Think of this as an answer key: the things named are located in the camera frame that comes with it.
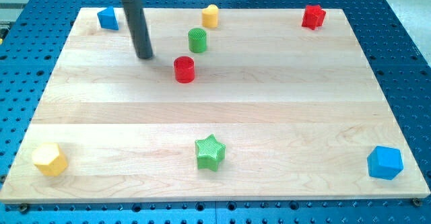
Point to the green star block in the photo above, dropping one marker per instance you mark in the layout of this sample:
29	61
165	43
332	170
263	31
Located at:
209	153

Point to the red star block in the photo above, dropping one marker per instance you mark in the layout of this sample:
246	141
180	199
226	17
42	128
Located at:
313	17

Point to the light wooden board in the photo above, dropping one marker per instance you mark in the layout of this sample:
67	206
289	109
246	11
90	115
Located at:
298	110

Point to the red cylinder block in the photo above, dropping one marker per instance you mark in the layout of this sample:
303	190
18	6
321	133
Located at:
184	69

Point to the green cylinder block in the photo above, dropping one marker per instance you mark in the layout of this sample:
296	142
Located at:
197	38

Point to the yellow heart block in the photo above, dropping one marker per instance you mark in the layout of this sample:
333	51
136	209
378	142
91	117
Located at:
209	16

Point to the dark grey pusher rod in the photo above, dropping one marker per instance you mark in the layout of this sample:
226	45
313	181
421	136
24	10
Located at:
136	21

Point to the blue triangle block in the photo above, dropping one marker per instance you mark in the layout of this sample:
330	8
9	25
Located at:
107	19

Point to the yellow hexagon block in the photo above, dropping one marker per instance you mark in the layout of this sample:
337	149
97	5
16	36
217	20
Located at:
50	159

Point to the blue cube block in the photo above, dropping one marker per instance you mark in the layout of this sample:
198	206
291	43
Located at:
384	163

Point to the left board clamp screw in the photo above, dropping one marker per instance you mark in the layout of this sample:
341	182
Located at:
23	208

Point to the board clamp screw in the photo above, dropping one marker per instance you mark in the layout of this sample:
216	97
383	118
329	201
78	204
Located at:
23	208
417	202

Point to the right board clamp screw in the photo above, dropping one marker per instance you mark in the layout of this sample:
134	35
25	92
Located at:
417	202

